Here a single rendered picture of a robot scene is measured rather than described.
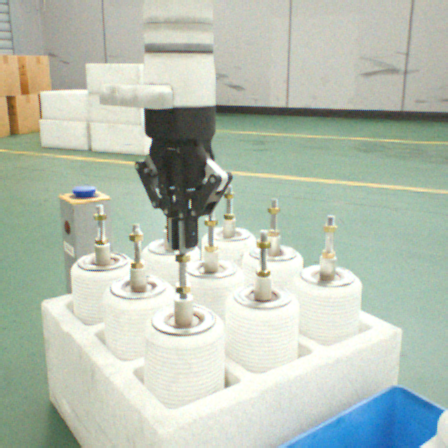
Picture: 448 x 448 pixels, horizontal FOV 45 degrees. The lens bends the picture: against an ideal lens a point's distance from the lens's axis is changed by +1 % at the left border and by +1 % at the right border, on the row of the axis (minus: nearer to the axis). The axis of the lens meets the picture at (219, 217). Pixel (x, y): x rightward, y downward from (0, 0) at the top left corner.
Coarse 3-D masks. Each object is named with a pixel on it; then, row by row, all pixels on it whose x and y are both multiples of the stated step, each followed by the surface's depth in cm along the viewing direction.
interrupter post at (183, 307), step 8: (176, 296) 62; (192, 296) 63; (176, 304) 61; (184, 304) 61; (192, 304) 62; (176, 312) 62; (184, 312) 61; (192, 312) 62; (176, 320) 62; (184, 320) 62; (192, 320) 63
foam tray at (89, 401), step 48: (48, 336) 84; (96, 336) 76; (384, 336) 75; (96, 384) 69; (240, 384) 63; (288, 384) 64; (336, 384) 70; (384, 384) 76; (96, 432) 72; (144, 432) 58; (192, 432) 57; (240, 432) 61; (288, 432) 66
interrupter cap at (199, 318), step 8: (160, 312) 64; (168, 312) 64; (200, 312) 64; (208, 312) 64; (152, 320) 62; (160, 320) 62; (168, 320) 63; (200, 320) 63; (208, 320) 62; (160, 328) 60; (168, 328) 61; (176, 328) 60; (184, 328) 60; (192, 328) 60; (200, 328) 61; (208, 328) 61; (176, 336) 59; (184, 336) 59
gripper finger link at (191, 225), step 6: (204, 210) 57; (186, 222) 58; (192, 222) 58; (186, 228) 58; (192, 228) 59; (186, 234) 58; (192, 234) 59; (198, 234) 59; (186, 240) 59; (192, 240) 59; (198, 240) 59; (186, 246) 59; (192, 246) 59
